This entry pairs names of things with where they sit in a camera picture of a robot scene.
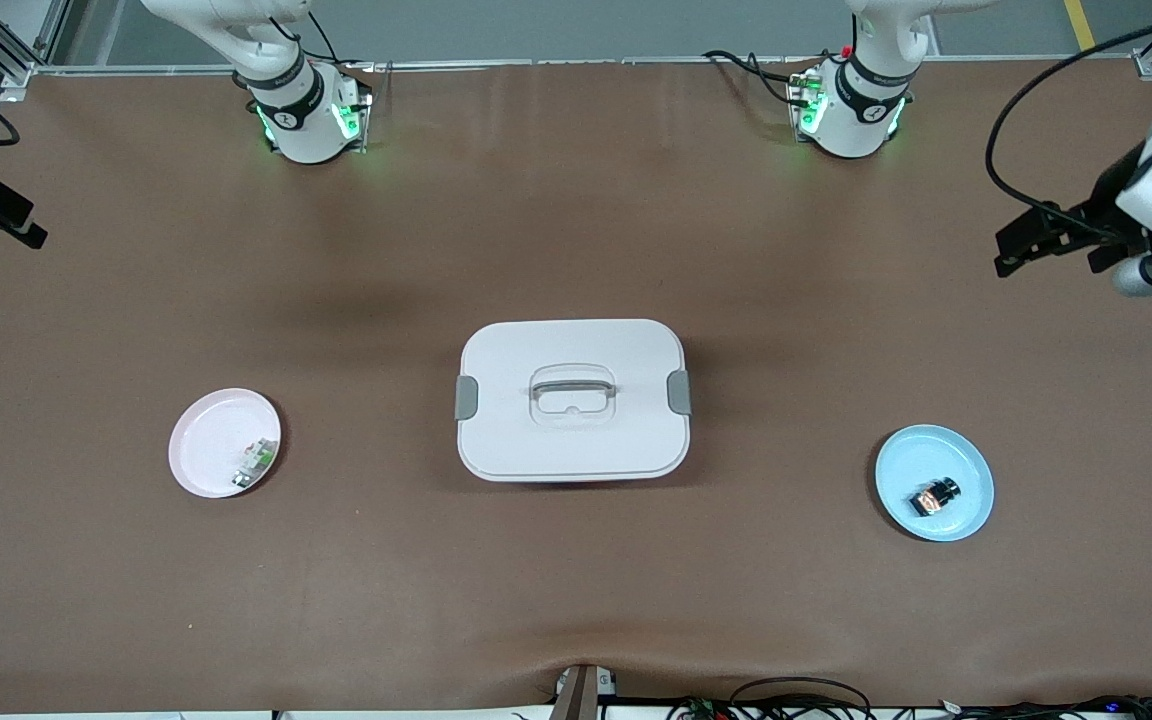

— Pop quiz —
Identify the light blue plate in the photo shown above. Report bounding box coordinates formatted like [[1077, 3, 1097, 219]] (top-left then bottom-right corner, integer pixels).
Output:
[[874, 424, 995, 543]]

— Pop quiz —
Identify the orange black switch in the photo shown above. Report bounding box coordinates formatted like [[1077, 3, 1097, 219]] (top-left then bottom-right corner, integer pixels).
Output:
[[910, 477, 965, 519]]

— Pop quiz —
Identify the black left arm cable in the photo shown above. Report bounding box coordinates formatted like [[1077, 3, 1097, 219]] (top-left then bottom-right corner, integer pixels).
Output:
[[986, 8, 1152, 246]]

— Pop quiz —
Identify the white lidded storage box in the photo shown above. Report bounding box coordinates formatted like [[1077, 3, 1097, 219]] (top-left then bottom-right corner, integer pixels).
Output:
[[455, 319, 693, 484]]

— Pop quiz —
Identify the metal table edge rail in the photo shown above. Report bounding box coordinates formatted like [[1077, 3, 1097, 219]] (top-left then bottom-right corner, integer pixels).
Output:
[[36, 56, 1137, 73]]

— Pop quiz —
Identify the black base power cable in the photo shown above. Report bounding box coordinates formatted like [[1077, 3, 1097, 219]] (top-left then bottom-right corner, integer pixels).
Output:
[[704, 50, 797, 106]]

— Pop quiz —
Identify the pink plate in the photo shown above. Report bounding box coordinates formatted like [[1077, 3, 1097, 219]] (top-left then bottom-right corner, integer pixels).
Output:
[[168, 388, 282, 499]]

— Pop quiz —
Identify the black looped cable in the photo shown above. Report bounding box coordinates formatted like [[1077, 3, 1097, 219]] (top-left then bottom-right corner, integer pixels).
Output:
[[731, 678, 872, 720]]

